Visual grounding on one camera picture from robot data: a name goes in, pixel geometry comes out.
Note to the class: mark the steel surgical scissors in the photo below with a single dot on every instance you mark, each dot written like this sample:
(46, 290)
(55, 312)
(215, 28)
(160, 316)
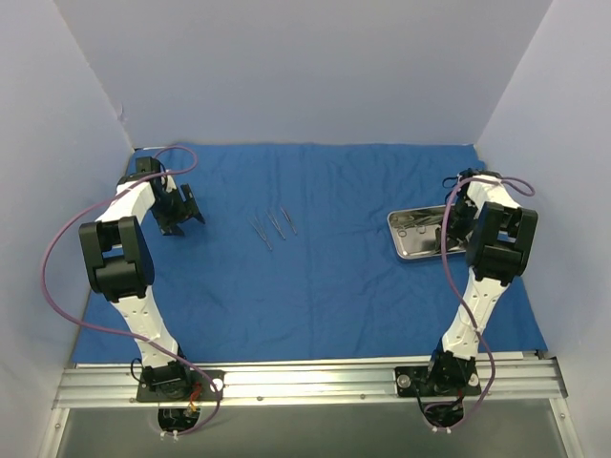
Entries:
(417, 220)

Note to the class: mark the stainless steel instrument tray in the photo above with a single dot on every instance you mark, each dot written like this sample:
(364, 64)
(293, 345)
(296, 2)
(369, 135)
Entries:
(417, 246)

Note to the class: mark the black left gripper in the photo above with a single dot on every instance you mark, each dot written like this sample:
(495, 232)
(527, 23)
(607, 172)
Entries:
(178, 213)

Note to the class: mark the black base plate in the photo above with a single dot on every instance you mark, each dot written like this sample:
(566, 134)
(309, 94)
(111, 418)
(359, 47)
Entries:
(173, 384)
(425, 381)

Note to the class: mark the aluminium frame rail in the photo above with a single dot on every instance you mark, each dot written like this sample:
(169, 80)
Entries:
(511, 376)

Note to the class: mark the blue surgical cloth wrap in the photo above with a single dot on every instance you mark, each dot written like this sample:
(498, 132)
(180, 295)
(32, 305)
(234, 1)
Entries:
(206, 167)

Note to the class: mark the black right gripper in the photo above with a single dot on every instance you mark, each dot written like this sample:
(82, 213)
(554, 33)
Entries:
(452, 231)

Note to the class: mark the steel tweezers medium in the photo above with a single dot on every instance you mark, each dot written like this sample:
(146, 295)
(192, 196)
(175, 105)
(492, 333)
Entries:
(271, 216)

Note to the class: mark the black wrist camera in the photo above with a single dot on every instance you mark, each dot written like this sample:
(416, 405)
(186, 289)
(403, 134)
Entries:
(468, 173)
(147, 165)

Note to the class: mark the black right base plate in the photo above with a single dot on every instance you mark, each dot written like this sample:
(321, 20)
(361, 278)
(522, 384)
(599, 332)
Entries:
(425, 381)

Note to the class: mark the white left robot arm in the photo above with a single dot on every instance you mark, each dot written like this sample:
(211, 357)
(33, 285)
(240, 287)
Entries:
(120, 267)

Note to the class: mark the steel forceps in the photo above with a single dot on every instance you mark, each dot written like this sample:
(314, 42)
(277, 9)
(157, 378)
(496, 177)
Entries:
(289, 220)

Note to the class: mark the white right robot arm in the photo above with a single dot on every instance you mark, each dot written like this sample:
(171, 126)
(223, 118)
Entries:
(487, 267)

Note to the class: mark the steel tweezers long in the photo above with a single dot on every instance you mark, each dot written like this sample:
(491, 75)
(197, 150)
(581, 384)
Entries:
(259, 229)

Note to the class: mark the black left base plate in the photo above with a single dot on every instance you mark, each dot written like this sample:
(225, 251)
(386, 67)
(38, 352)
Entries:
(173, 384)

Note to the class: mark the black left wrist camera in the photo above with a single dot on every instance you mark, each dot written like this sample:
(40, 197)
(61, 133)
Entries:
(147, 165)

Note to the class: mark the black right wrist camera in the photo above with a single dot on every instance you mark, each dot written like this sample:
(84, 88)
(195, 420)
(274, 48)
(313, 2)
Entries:
(468, 173)

